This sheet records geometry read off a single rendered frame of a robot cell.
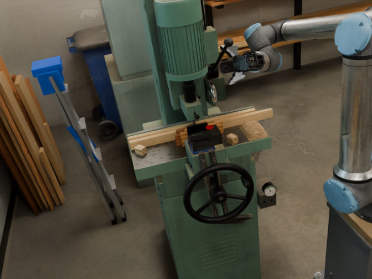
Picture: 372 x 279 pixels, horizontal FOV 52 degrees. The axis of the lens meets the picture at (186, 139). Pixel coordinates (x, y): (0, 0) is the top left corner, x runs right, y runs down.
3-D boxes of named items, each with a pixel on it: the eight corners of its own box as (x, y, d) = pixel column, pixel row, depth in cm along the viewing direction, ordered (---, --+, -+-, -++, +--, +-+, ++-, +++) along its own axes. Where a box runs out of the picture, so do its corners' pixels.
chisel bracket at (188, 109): (188, 124, 165) (185, 107, 161) (181, 110, 177) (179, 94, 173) (204, 120, 166) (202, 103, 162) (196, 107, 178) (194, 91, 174)
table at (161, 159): (139, 195, 152) (135, 183, 149) (131, 155, 178) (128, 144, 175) (281, 159, 159) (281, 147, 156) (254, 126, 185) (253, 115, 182)
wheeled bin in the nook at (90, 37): (97, 146, 356) (66, 45, 306) (91, 121, 401) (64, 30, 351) (163, 128, 368) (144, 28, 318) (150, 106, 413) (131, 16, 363)
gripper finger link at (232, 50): (231, 35, 145) (244, 50, 150) (218, 40, 149) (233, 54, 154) (229, 42, 144) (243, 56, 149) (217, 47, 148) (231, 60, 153)
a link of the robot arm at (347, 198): (383, 206, 149) (404, 8, 114) (350, 225, 143) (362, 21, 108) (351, 188, 161) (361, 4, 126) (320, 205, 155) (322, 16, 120)
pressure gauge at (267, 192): (264, 201, 173) (263, 187, 169) (261, 196, 176) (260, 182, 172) (277, 197, 174) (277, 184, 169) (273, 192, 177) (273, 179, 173)
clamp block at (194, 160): (193, 175, 153) (190, 157, 148) (186, 158, 165) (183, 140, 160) (228, 166, 155) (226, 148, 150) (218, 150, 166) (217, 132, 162)
